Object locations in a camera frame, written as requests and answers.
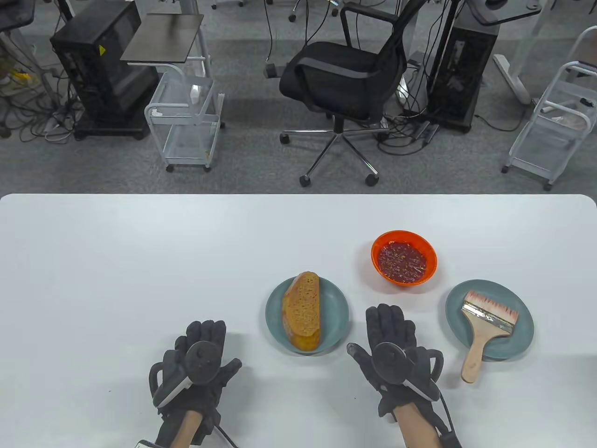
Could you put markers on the person's right hand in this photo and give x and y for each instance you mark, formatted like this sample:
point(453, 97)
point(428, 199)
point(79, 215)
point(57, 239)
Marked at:
point(387, 326)

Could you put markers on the person's left hand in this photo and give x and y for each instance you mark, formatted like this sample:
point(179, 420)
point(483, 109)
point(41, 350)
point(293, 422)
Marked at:
point(210, 396)

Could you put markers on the teal plate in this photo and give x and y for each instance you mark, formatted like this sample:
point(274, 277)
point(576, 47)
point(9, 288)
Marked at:
point(517, 336)
point(333, 317)

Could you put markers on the brown bread slice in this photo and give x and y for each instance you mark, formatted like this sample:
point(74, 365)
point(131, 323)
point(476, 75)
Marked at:
point(302, 312)

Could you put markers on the wooden brush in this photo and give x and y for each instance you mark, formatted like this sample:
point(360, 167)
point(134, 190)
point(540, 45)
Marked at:
point(475, 354)

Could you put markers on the person's left forearm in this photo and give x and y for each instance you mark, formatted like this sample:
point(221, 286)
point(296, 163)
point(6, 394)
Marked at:
point(189, 429)

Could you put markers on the person's right forearm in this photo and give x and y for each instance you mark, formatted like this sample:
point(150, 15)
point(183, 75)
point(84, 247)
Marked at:
point(419, 429)

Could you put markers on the black round tracker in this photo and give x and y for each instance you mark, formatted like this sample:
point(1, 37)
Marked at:
point(388, 363)
point(203, 363)

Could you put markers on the orange bowl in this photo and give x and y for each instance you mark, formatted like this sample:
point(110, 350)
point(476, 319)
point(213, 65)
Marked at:
point(374, 259)

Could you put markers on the black office chair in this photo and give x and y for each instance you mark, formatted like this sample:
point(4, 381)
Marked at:
point(336, 79)

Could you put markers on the black computer tower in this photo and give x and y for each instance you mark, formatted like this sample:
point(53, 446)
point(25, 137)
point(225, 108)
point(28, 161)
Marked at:
point(459, 70)
point(98, 79)

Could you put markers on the black power adapter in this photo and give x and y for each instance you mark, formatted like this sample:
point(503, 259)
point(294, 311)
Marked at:
point(271, 71)

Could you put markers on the white desk leg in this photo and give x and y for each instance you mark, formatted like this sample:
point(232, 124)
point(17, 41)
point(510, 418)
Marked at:
point(510, 74)

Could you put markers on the small white bottle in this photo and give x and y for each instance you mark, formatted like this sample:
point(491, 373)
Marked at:
point(195, 93)

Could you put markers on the dark desk top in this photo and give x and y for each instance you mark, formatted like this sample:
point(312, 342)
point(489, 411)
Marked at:
point(14, 14)
point(508, 14)

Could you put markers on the brown side table top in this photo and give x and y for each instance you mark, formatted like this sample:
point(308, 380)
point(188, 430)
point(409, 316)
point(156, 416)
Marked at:
point(163, 39)

